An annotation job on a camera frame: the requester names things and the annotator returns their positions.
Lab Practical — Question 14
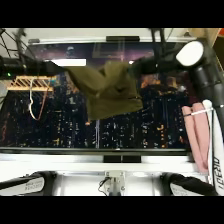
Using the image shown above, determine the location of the pink garment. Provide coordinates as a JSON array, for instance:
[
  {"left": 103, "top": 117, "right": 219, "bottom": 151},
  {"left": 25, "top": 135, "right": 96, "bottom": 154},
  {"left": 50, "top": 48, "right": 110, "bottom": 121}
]
[{"left": 181, "top": 102, "right": 215, "bottom": 175}]

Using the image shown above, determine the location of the black cable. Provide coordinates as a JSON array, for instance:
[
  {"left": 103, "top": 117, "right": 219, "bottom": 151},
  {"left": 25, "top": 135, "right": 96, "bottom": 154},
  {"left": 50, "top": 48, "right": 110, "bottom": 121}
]
[{"left": 97, "top": 177, "right": 112, "bottom": 197}]

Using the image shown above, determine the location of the brown clothes hanger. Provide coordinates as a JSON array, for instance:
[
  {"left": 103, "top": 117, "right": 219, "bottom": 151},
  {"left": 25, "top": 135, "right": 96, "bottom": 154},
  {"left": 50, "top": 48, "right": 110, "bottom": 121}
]
[{"left": 6, "top": 75, "right": 58, "bottom": 122}]

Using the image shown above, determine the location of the olive green garment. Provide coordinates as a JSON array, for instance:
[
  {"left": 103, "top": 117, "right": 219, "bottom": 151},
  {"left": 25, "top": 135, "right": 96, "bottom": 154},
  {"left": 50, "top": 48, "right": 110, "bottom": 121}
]
[{"left": 64, "top": 60, "right": 145, "bottom": 122}]

